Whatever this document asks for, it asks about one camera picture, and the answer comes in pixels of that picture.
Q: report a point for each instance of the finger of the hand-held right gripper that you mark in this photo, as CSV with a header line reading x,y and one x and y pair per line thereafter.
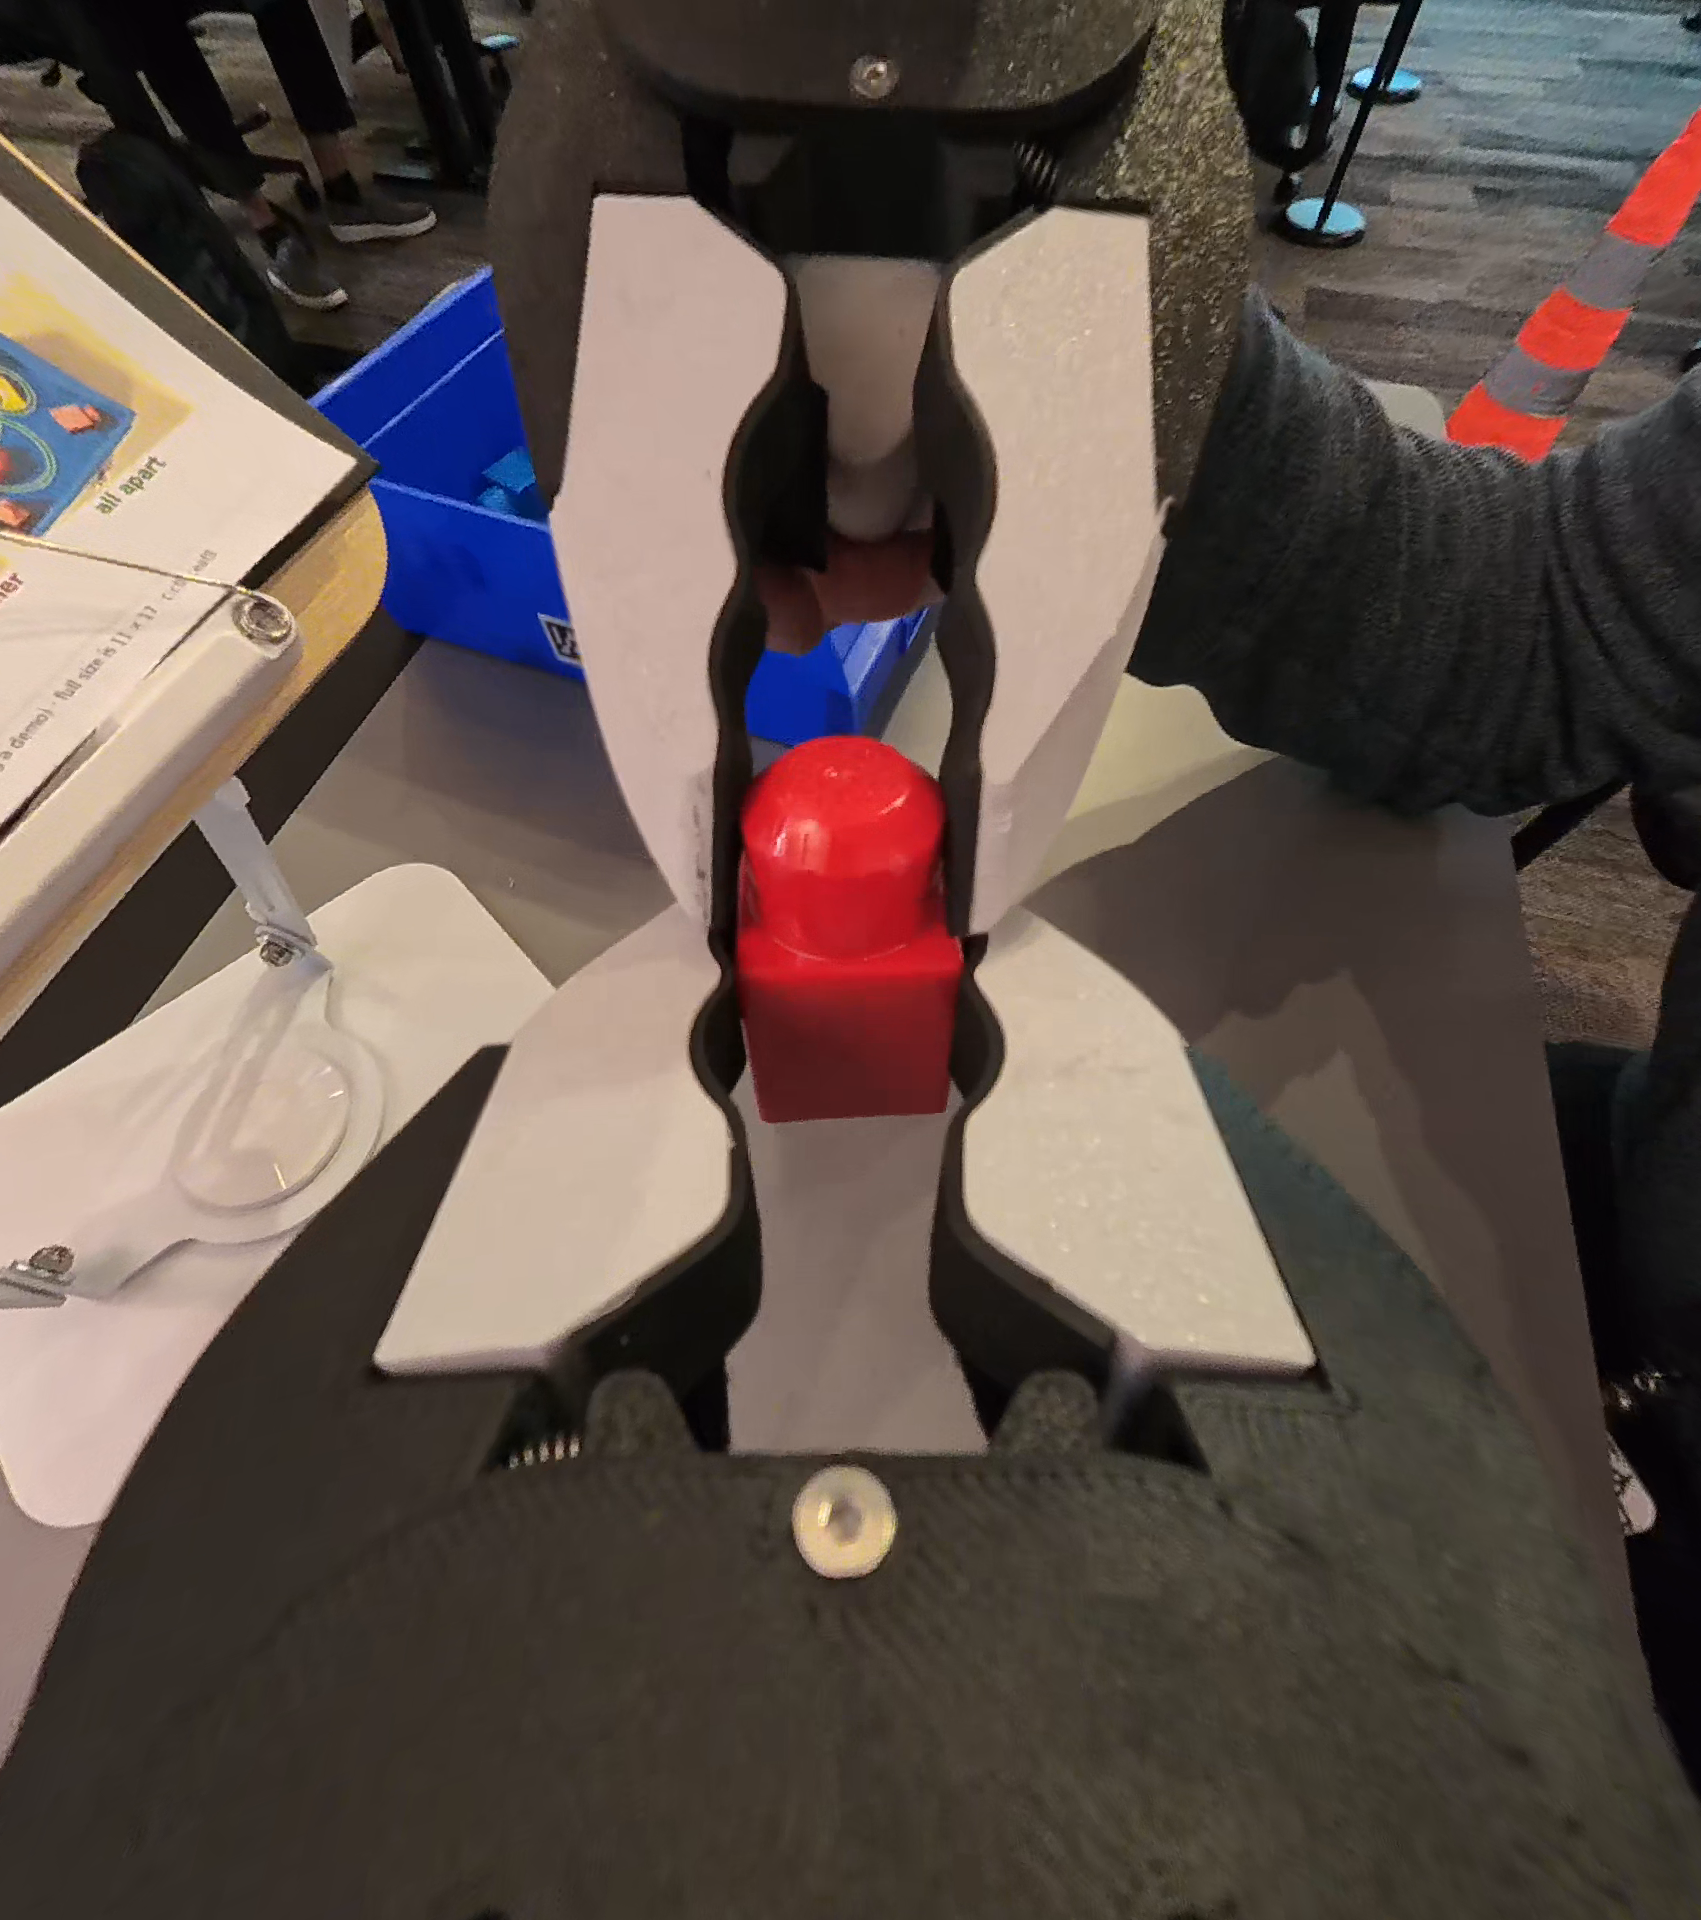
x,y
656,513
1064,513

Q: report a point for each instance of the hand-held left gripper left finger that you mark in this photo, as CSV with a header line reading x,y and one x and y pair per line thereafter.
x,y
568,1202

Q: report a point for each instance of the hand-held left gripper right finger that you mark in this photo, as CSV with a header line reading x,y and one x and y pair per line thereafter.
x,y
1123,1202

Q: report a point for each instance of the pile of coloured toy blocks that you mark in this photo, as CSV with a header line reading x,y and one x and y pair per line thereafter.
x,y
508,483

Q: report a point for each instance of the blue plastic bin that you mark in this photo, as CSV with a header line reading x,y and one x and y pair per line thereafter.
x,y
446,555

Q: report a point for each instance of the person's right forearm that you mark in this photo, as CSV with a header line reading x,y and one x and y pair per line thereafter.
x,y
1452,571

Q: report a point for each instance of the grey desk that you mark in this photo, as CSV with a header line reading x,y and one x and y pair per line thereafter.
x,y
1303,930

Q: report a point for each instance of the white document stand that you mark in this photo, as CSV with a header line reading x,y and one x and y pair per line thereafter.
x,y
131,1292

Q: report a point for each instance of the orange traffic cone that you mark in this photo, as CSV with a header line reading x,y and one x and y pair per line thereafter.
x,y
1587,301

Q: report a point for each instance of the instruction board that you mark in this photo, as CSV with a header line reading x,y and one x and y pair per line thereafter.
x,y
41,601

